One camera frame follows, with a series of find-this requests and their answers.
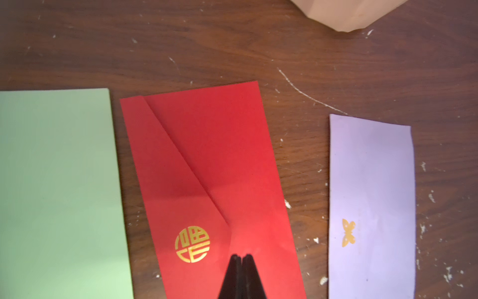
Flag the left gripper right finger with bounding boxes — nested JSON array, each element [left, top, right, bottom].
[[241, 254, 267, 299]]

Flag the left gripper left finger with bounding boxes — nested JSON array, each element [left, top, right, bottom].
[[218, 254, 243, 299]]

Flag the red envelope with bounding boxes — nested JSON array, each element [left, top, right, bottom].
[[121, 82, 306, 299]]

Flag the purple envelope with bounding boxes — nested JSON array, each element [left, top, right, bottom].
[[328, 115, 417, 299]]

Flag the green envelope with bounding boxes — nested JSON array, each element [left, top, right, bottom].
[[1, 88, 133, 299]]

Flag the beige flower pot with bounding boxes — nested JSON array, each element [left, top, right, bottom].
[[292, 0, 407, 32]]

